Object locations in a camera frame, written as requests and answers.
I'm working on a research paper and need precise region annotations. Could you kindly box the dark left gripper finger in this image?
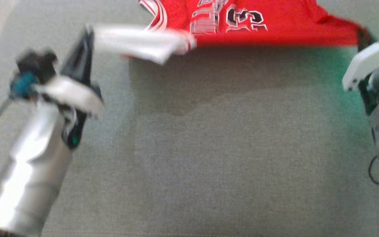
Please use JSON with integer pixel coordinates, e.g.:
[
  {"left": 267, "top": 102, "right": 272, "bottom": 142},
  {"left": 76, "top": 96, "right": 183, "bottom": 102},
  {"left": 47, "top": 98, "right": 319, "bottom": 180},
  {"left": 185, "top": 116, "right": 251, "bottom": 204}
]
[
  {"left": 61, "top": 26, "right": 90, "bottom": 83},
  {"left": 84, "top": 25, "right": 95, "bottom": 87}
]

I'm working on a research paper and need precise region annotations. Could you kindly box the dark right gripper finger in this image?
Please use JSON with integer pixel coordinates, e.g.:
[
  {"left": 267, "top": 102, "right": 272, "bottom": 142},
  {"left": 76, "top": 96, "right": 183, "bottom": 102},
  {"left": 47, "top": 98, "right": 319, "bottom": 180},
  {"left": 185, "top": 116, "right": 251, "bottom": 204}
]
[
  {"left": 357, "top": 27, "right": 369, "bottom": 52},
  {"left": 366, "top": 30, "right": 377, "bottom": 47}
]

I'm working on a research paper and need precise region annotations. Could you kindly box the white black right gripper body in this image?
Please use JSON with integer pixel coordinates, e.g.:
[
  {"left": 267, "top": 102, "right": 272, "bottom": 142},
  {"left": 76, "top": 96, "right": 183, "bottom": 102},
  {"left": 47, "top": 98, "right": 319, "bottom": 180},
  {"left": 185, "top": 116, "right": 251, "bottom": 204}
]
[{"left": 342, "top": 41, "right": 379, "bottom": 116}]

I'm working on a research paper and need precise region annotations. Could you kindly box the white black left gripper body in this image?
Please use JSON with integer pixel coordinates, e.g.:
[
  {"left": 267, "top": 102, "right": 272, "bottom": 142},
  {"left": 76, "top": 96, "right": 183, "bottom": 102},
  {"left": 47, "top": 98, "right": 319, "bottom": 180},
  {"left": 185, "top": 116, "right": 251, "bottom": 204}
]
[{"left": 33, "top": 75, "right": 106, "bottom": 150}]

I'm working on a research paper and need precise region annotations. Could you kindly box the red basketball jersey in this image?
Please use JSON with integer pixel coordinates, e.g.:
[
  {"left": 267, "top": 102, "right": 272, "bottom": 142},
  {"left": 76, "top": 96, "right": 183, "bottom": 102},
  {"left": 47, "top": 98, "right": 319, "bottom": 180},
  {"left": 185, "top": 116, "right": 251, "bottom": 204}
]
[{"left": 92, "top": 0, "right": 363, "bottom": 65}]

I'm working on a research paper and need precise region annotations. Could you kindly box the blue cable connector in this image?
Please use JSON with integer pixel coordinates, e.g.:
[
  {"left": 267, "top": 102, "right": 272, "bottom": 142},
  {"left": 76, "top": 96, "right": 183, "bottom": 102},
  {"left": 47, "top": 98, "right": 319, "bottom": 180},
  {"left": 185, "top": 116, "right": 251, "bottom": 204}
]
[{"left": 9, "top": 72, "right": 38, "bottom": 100}]

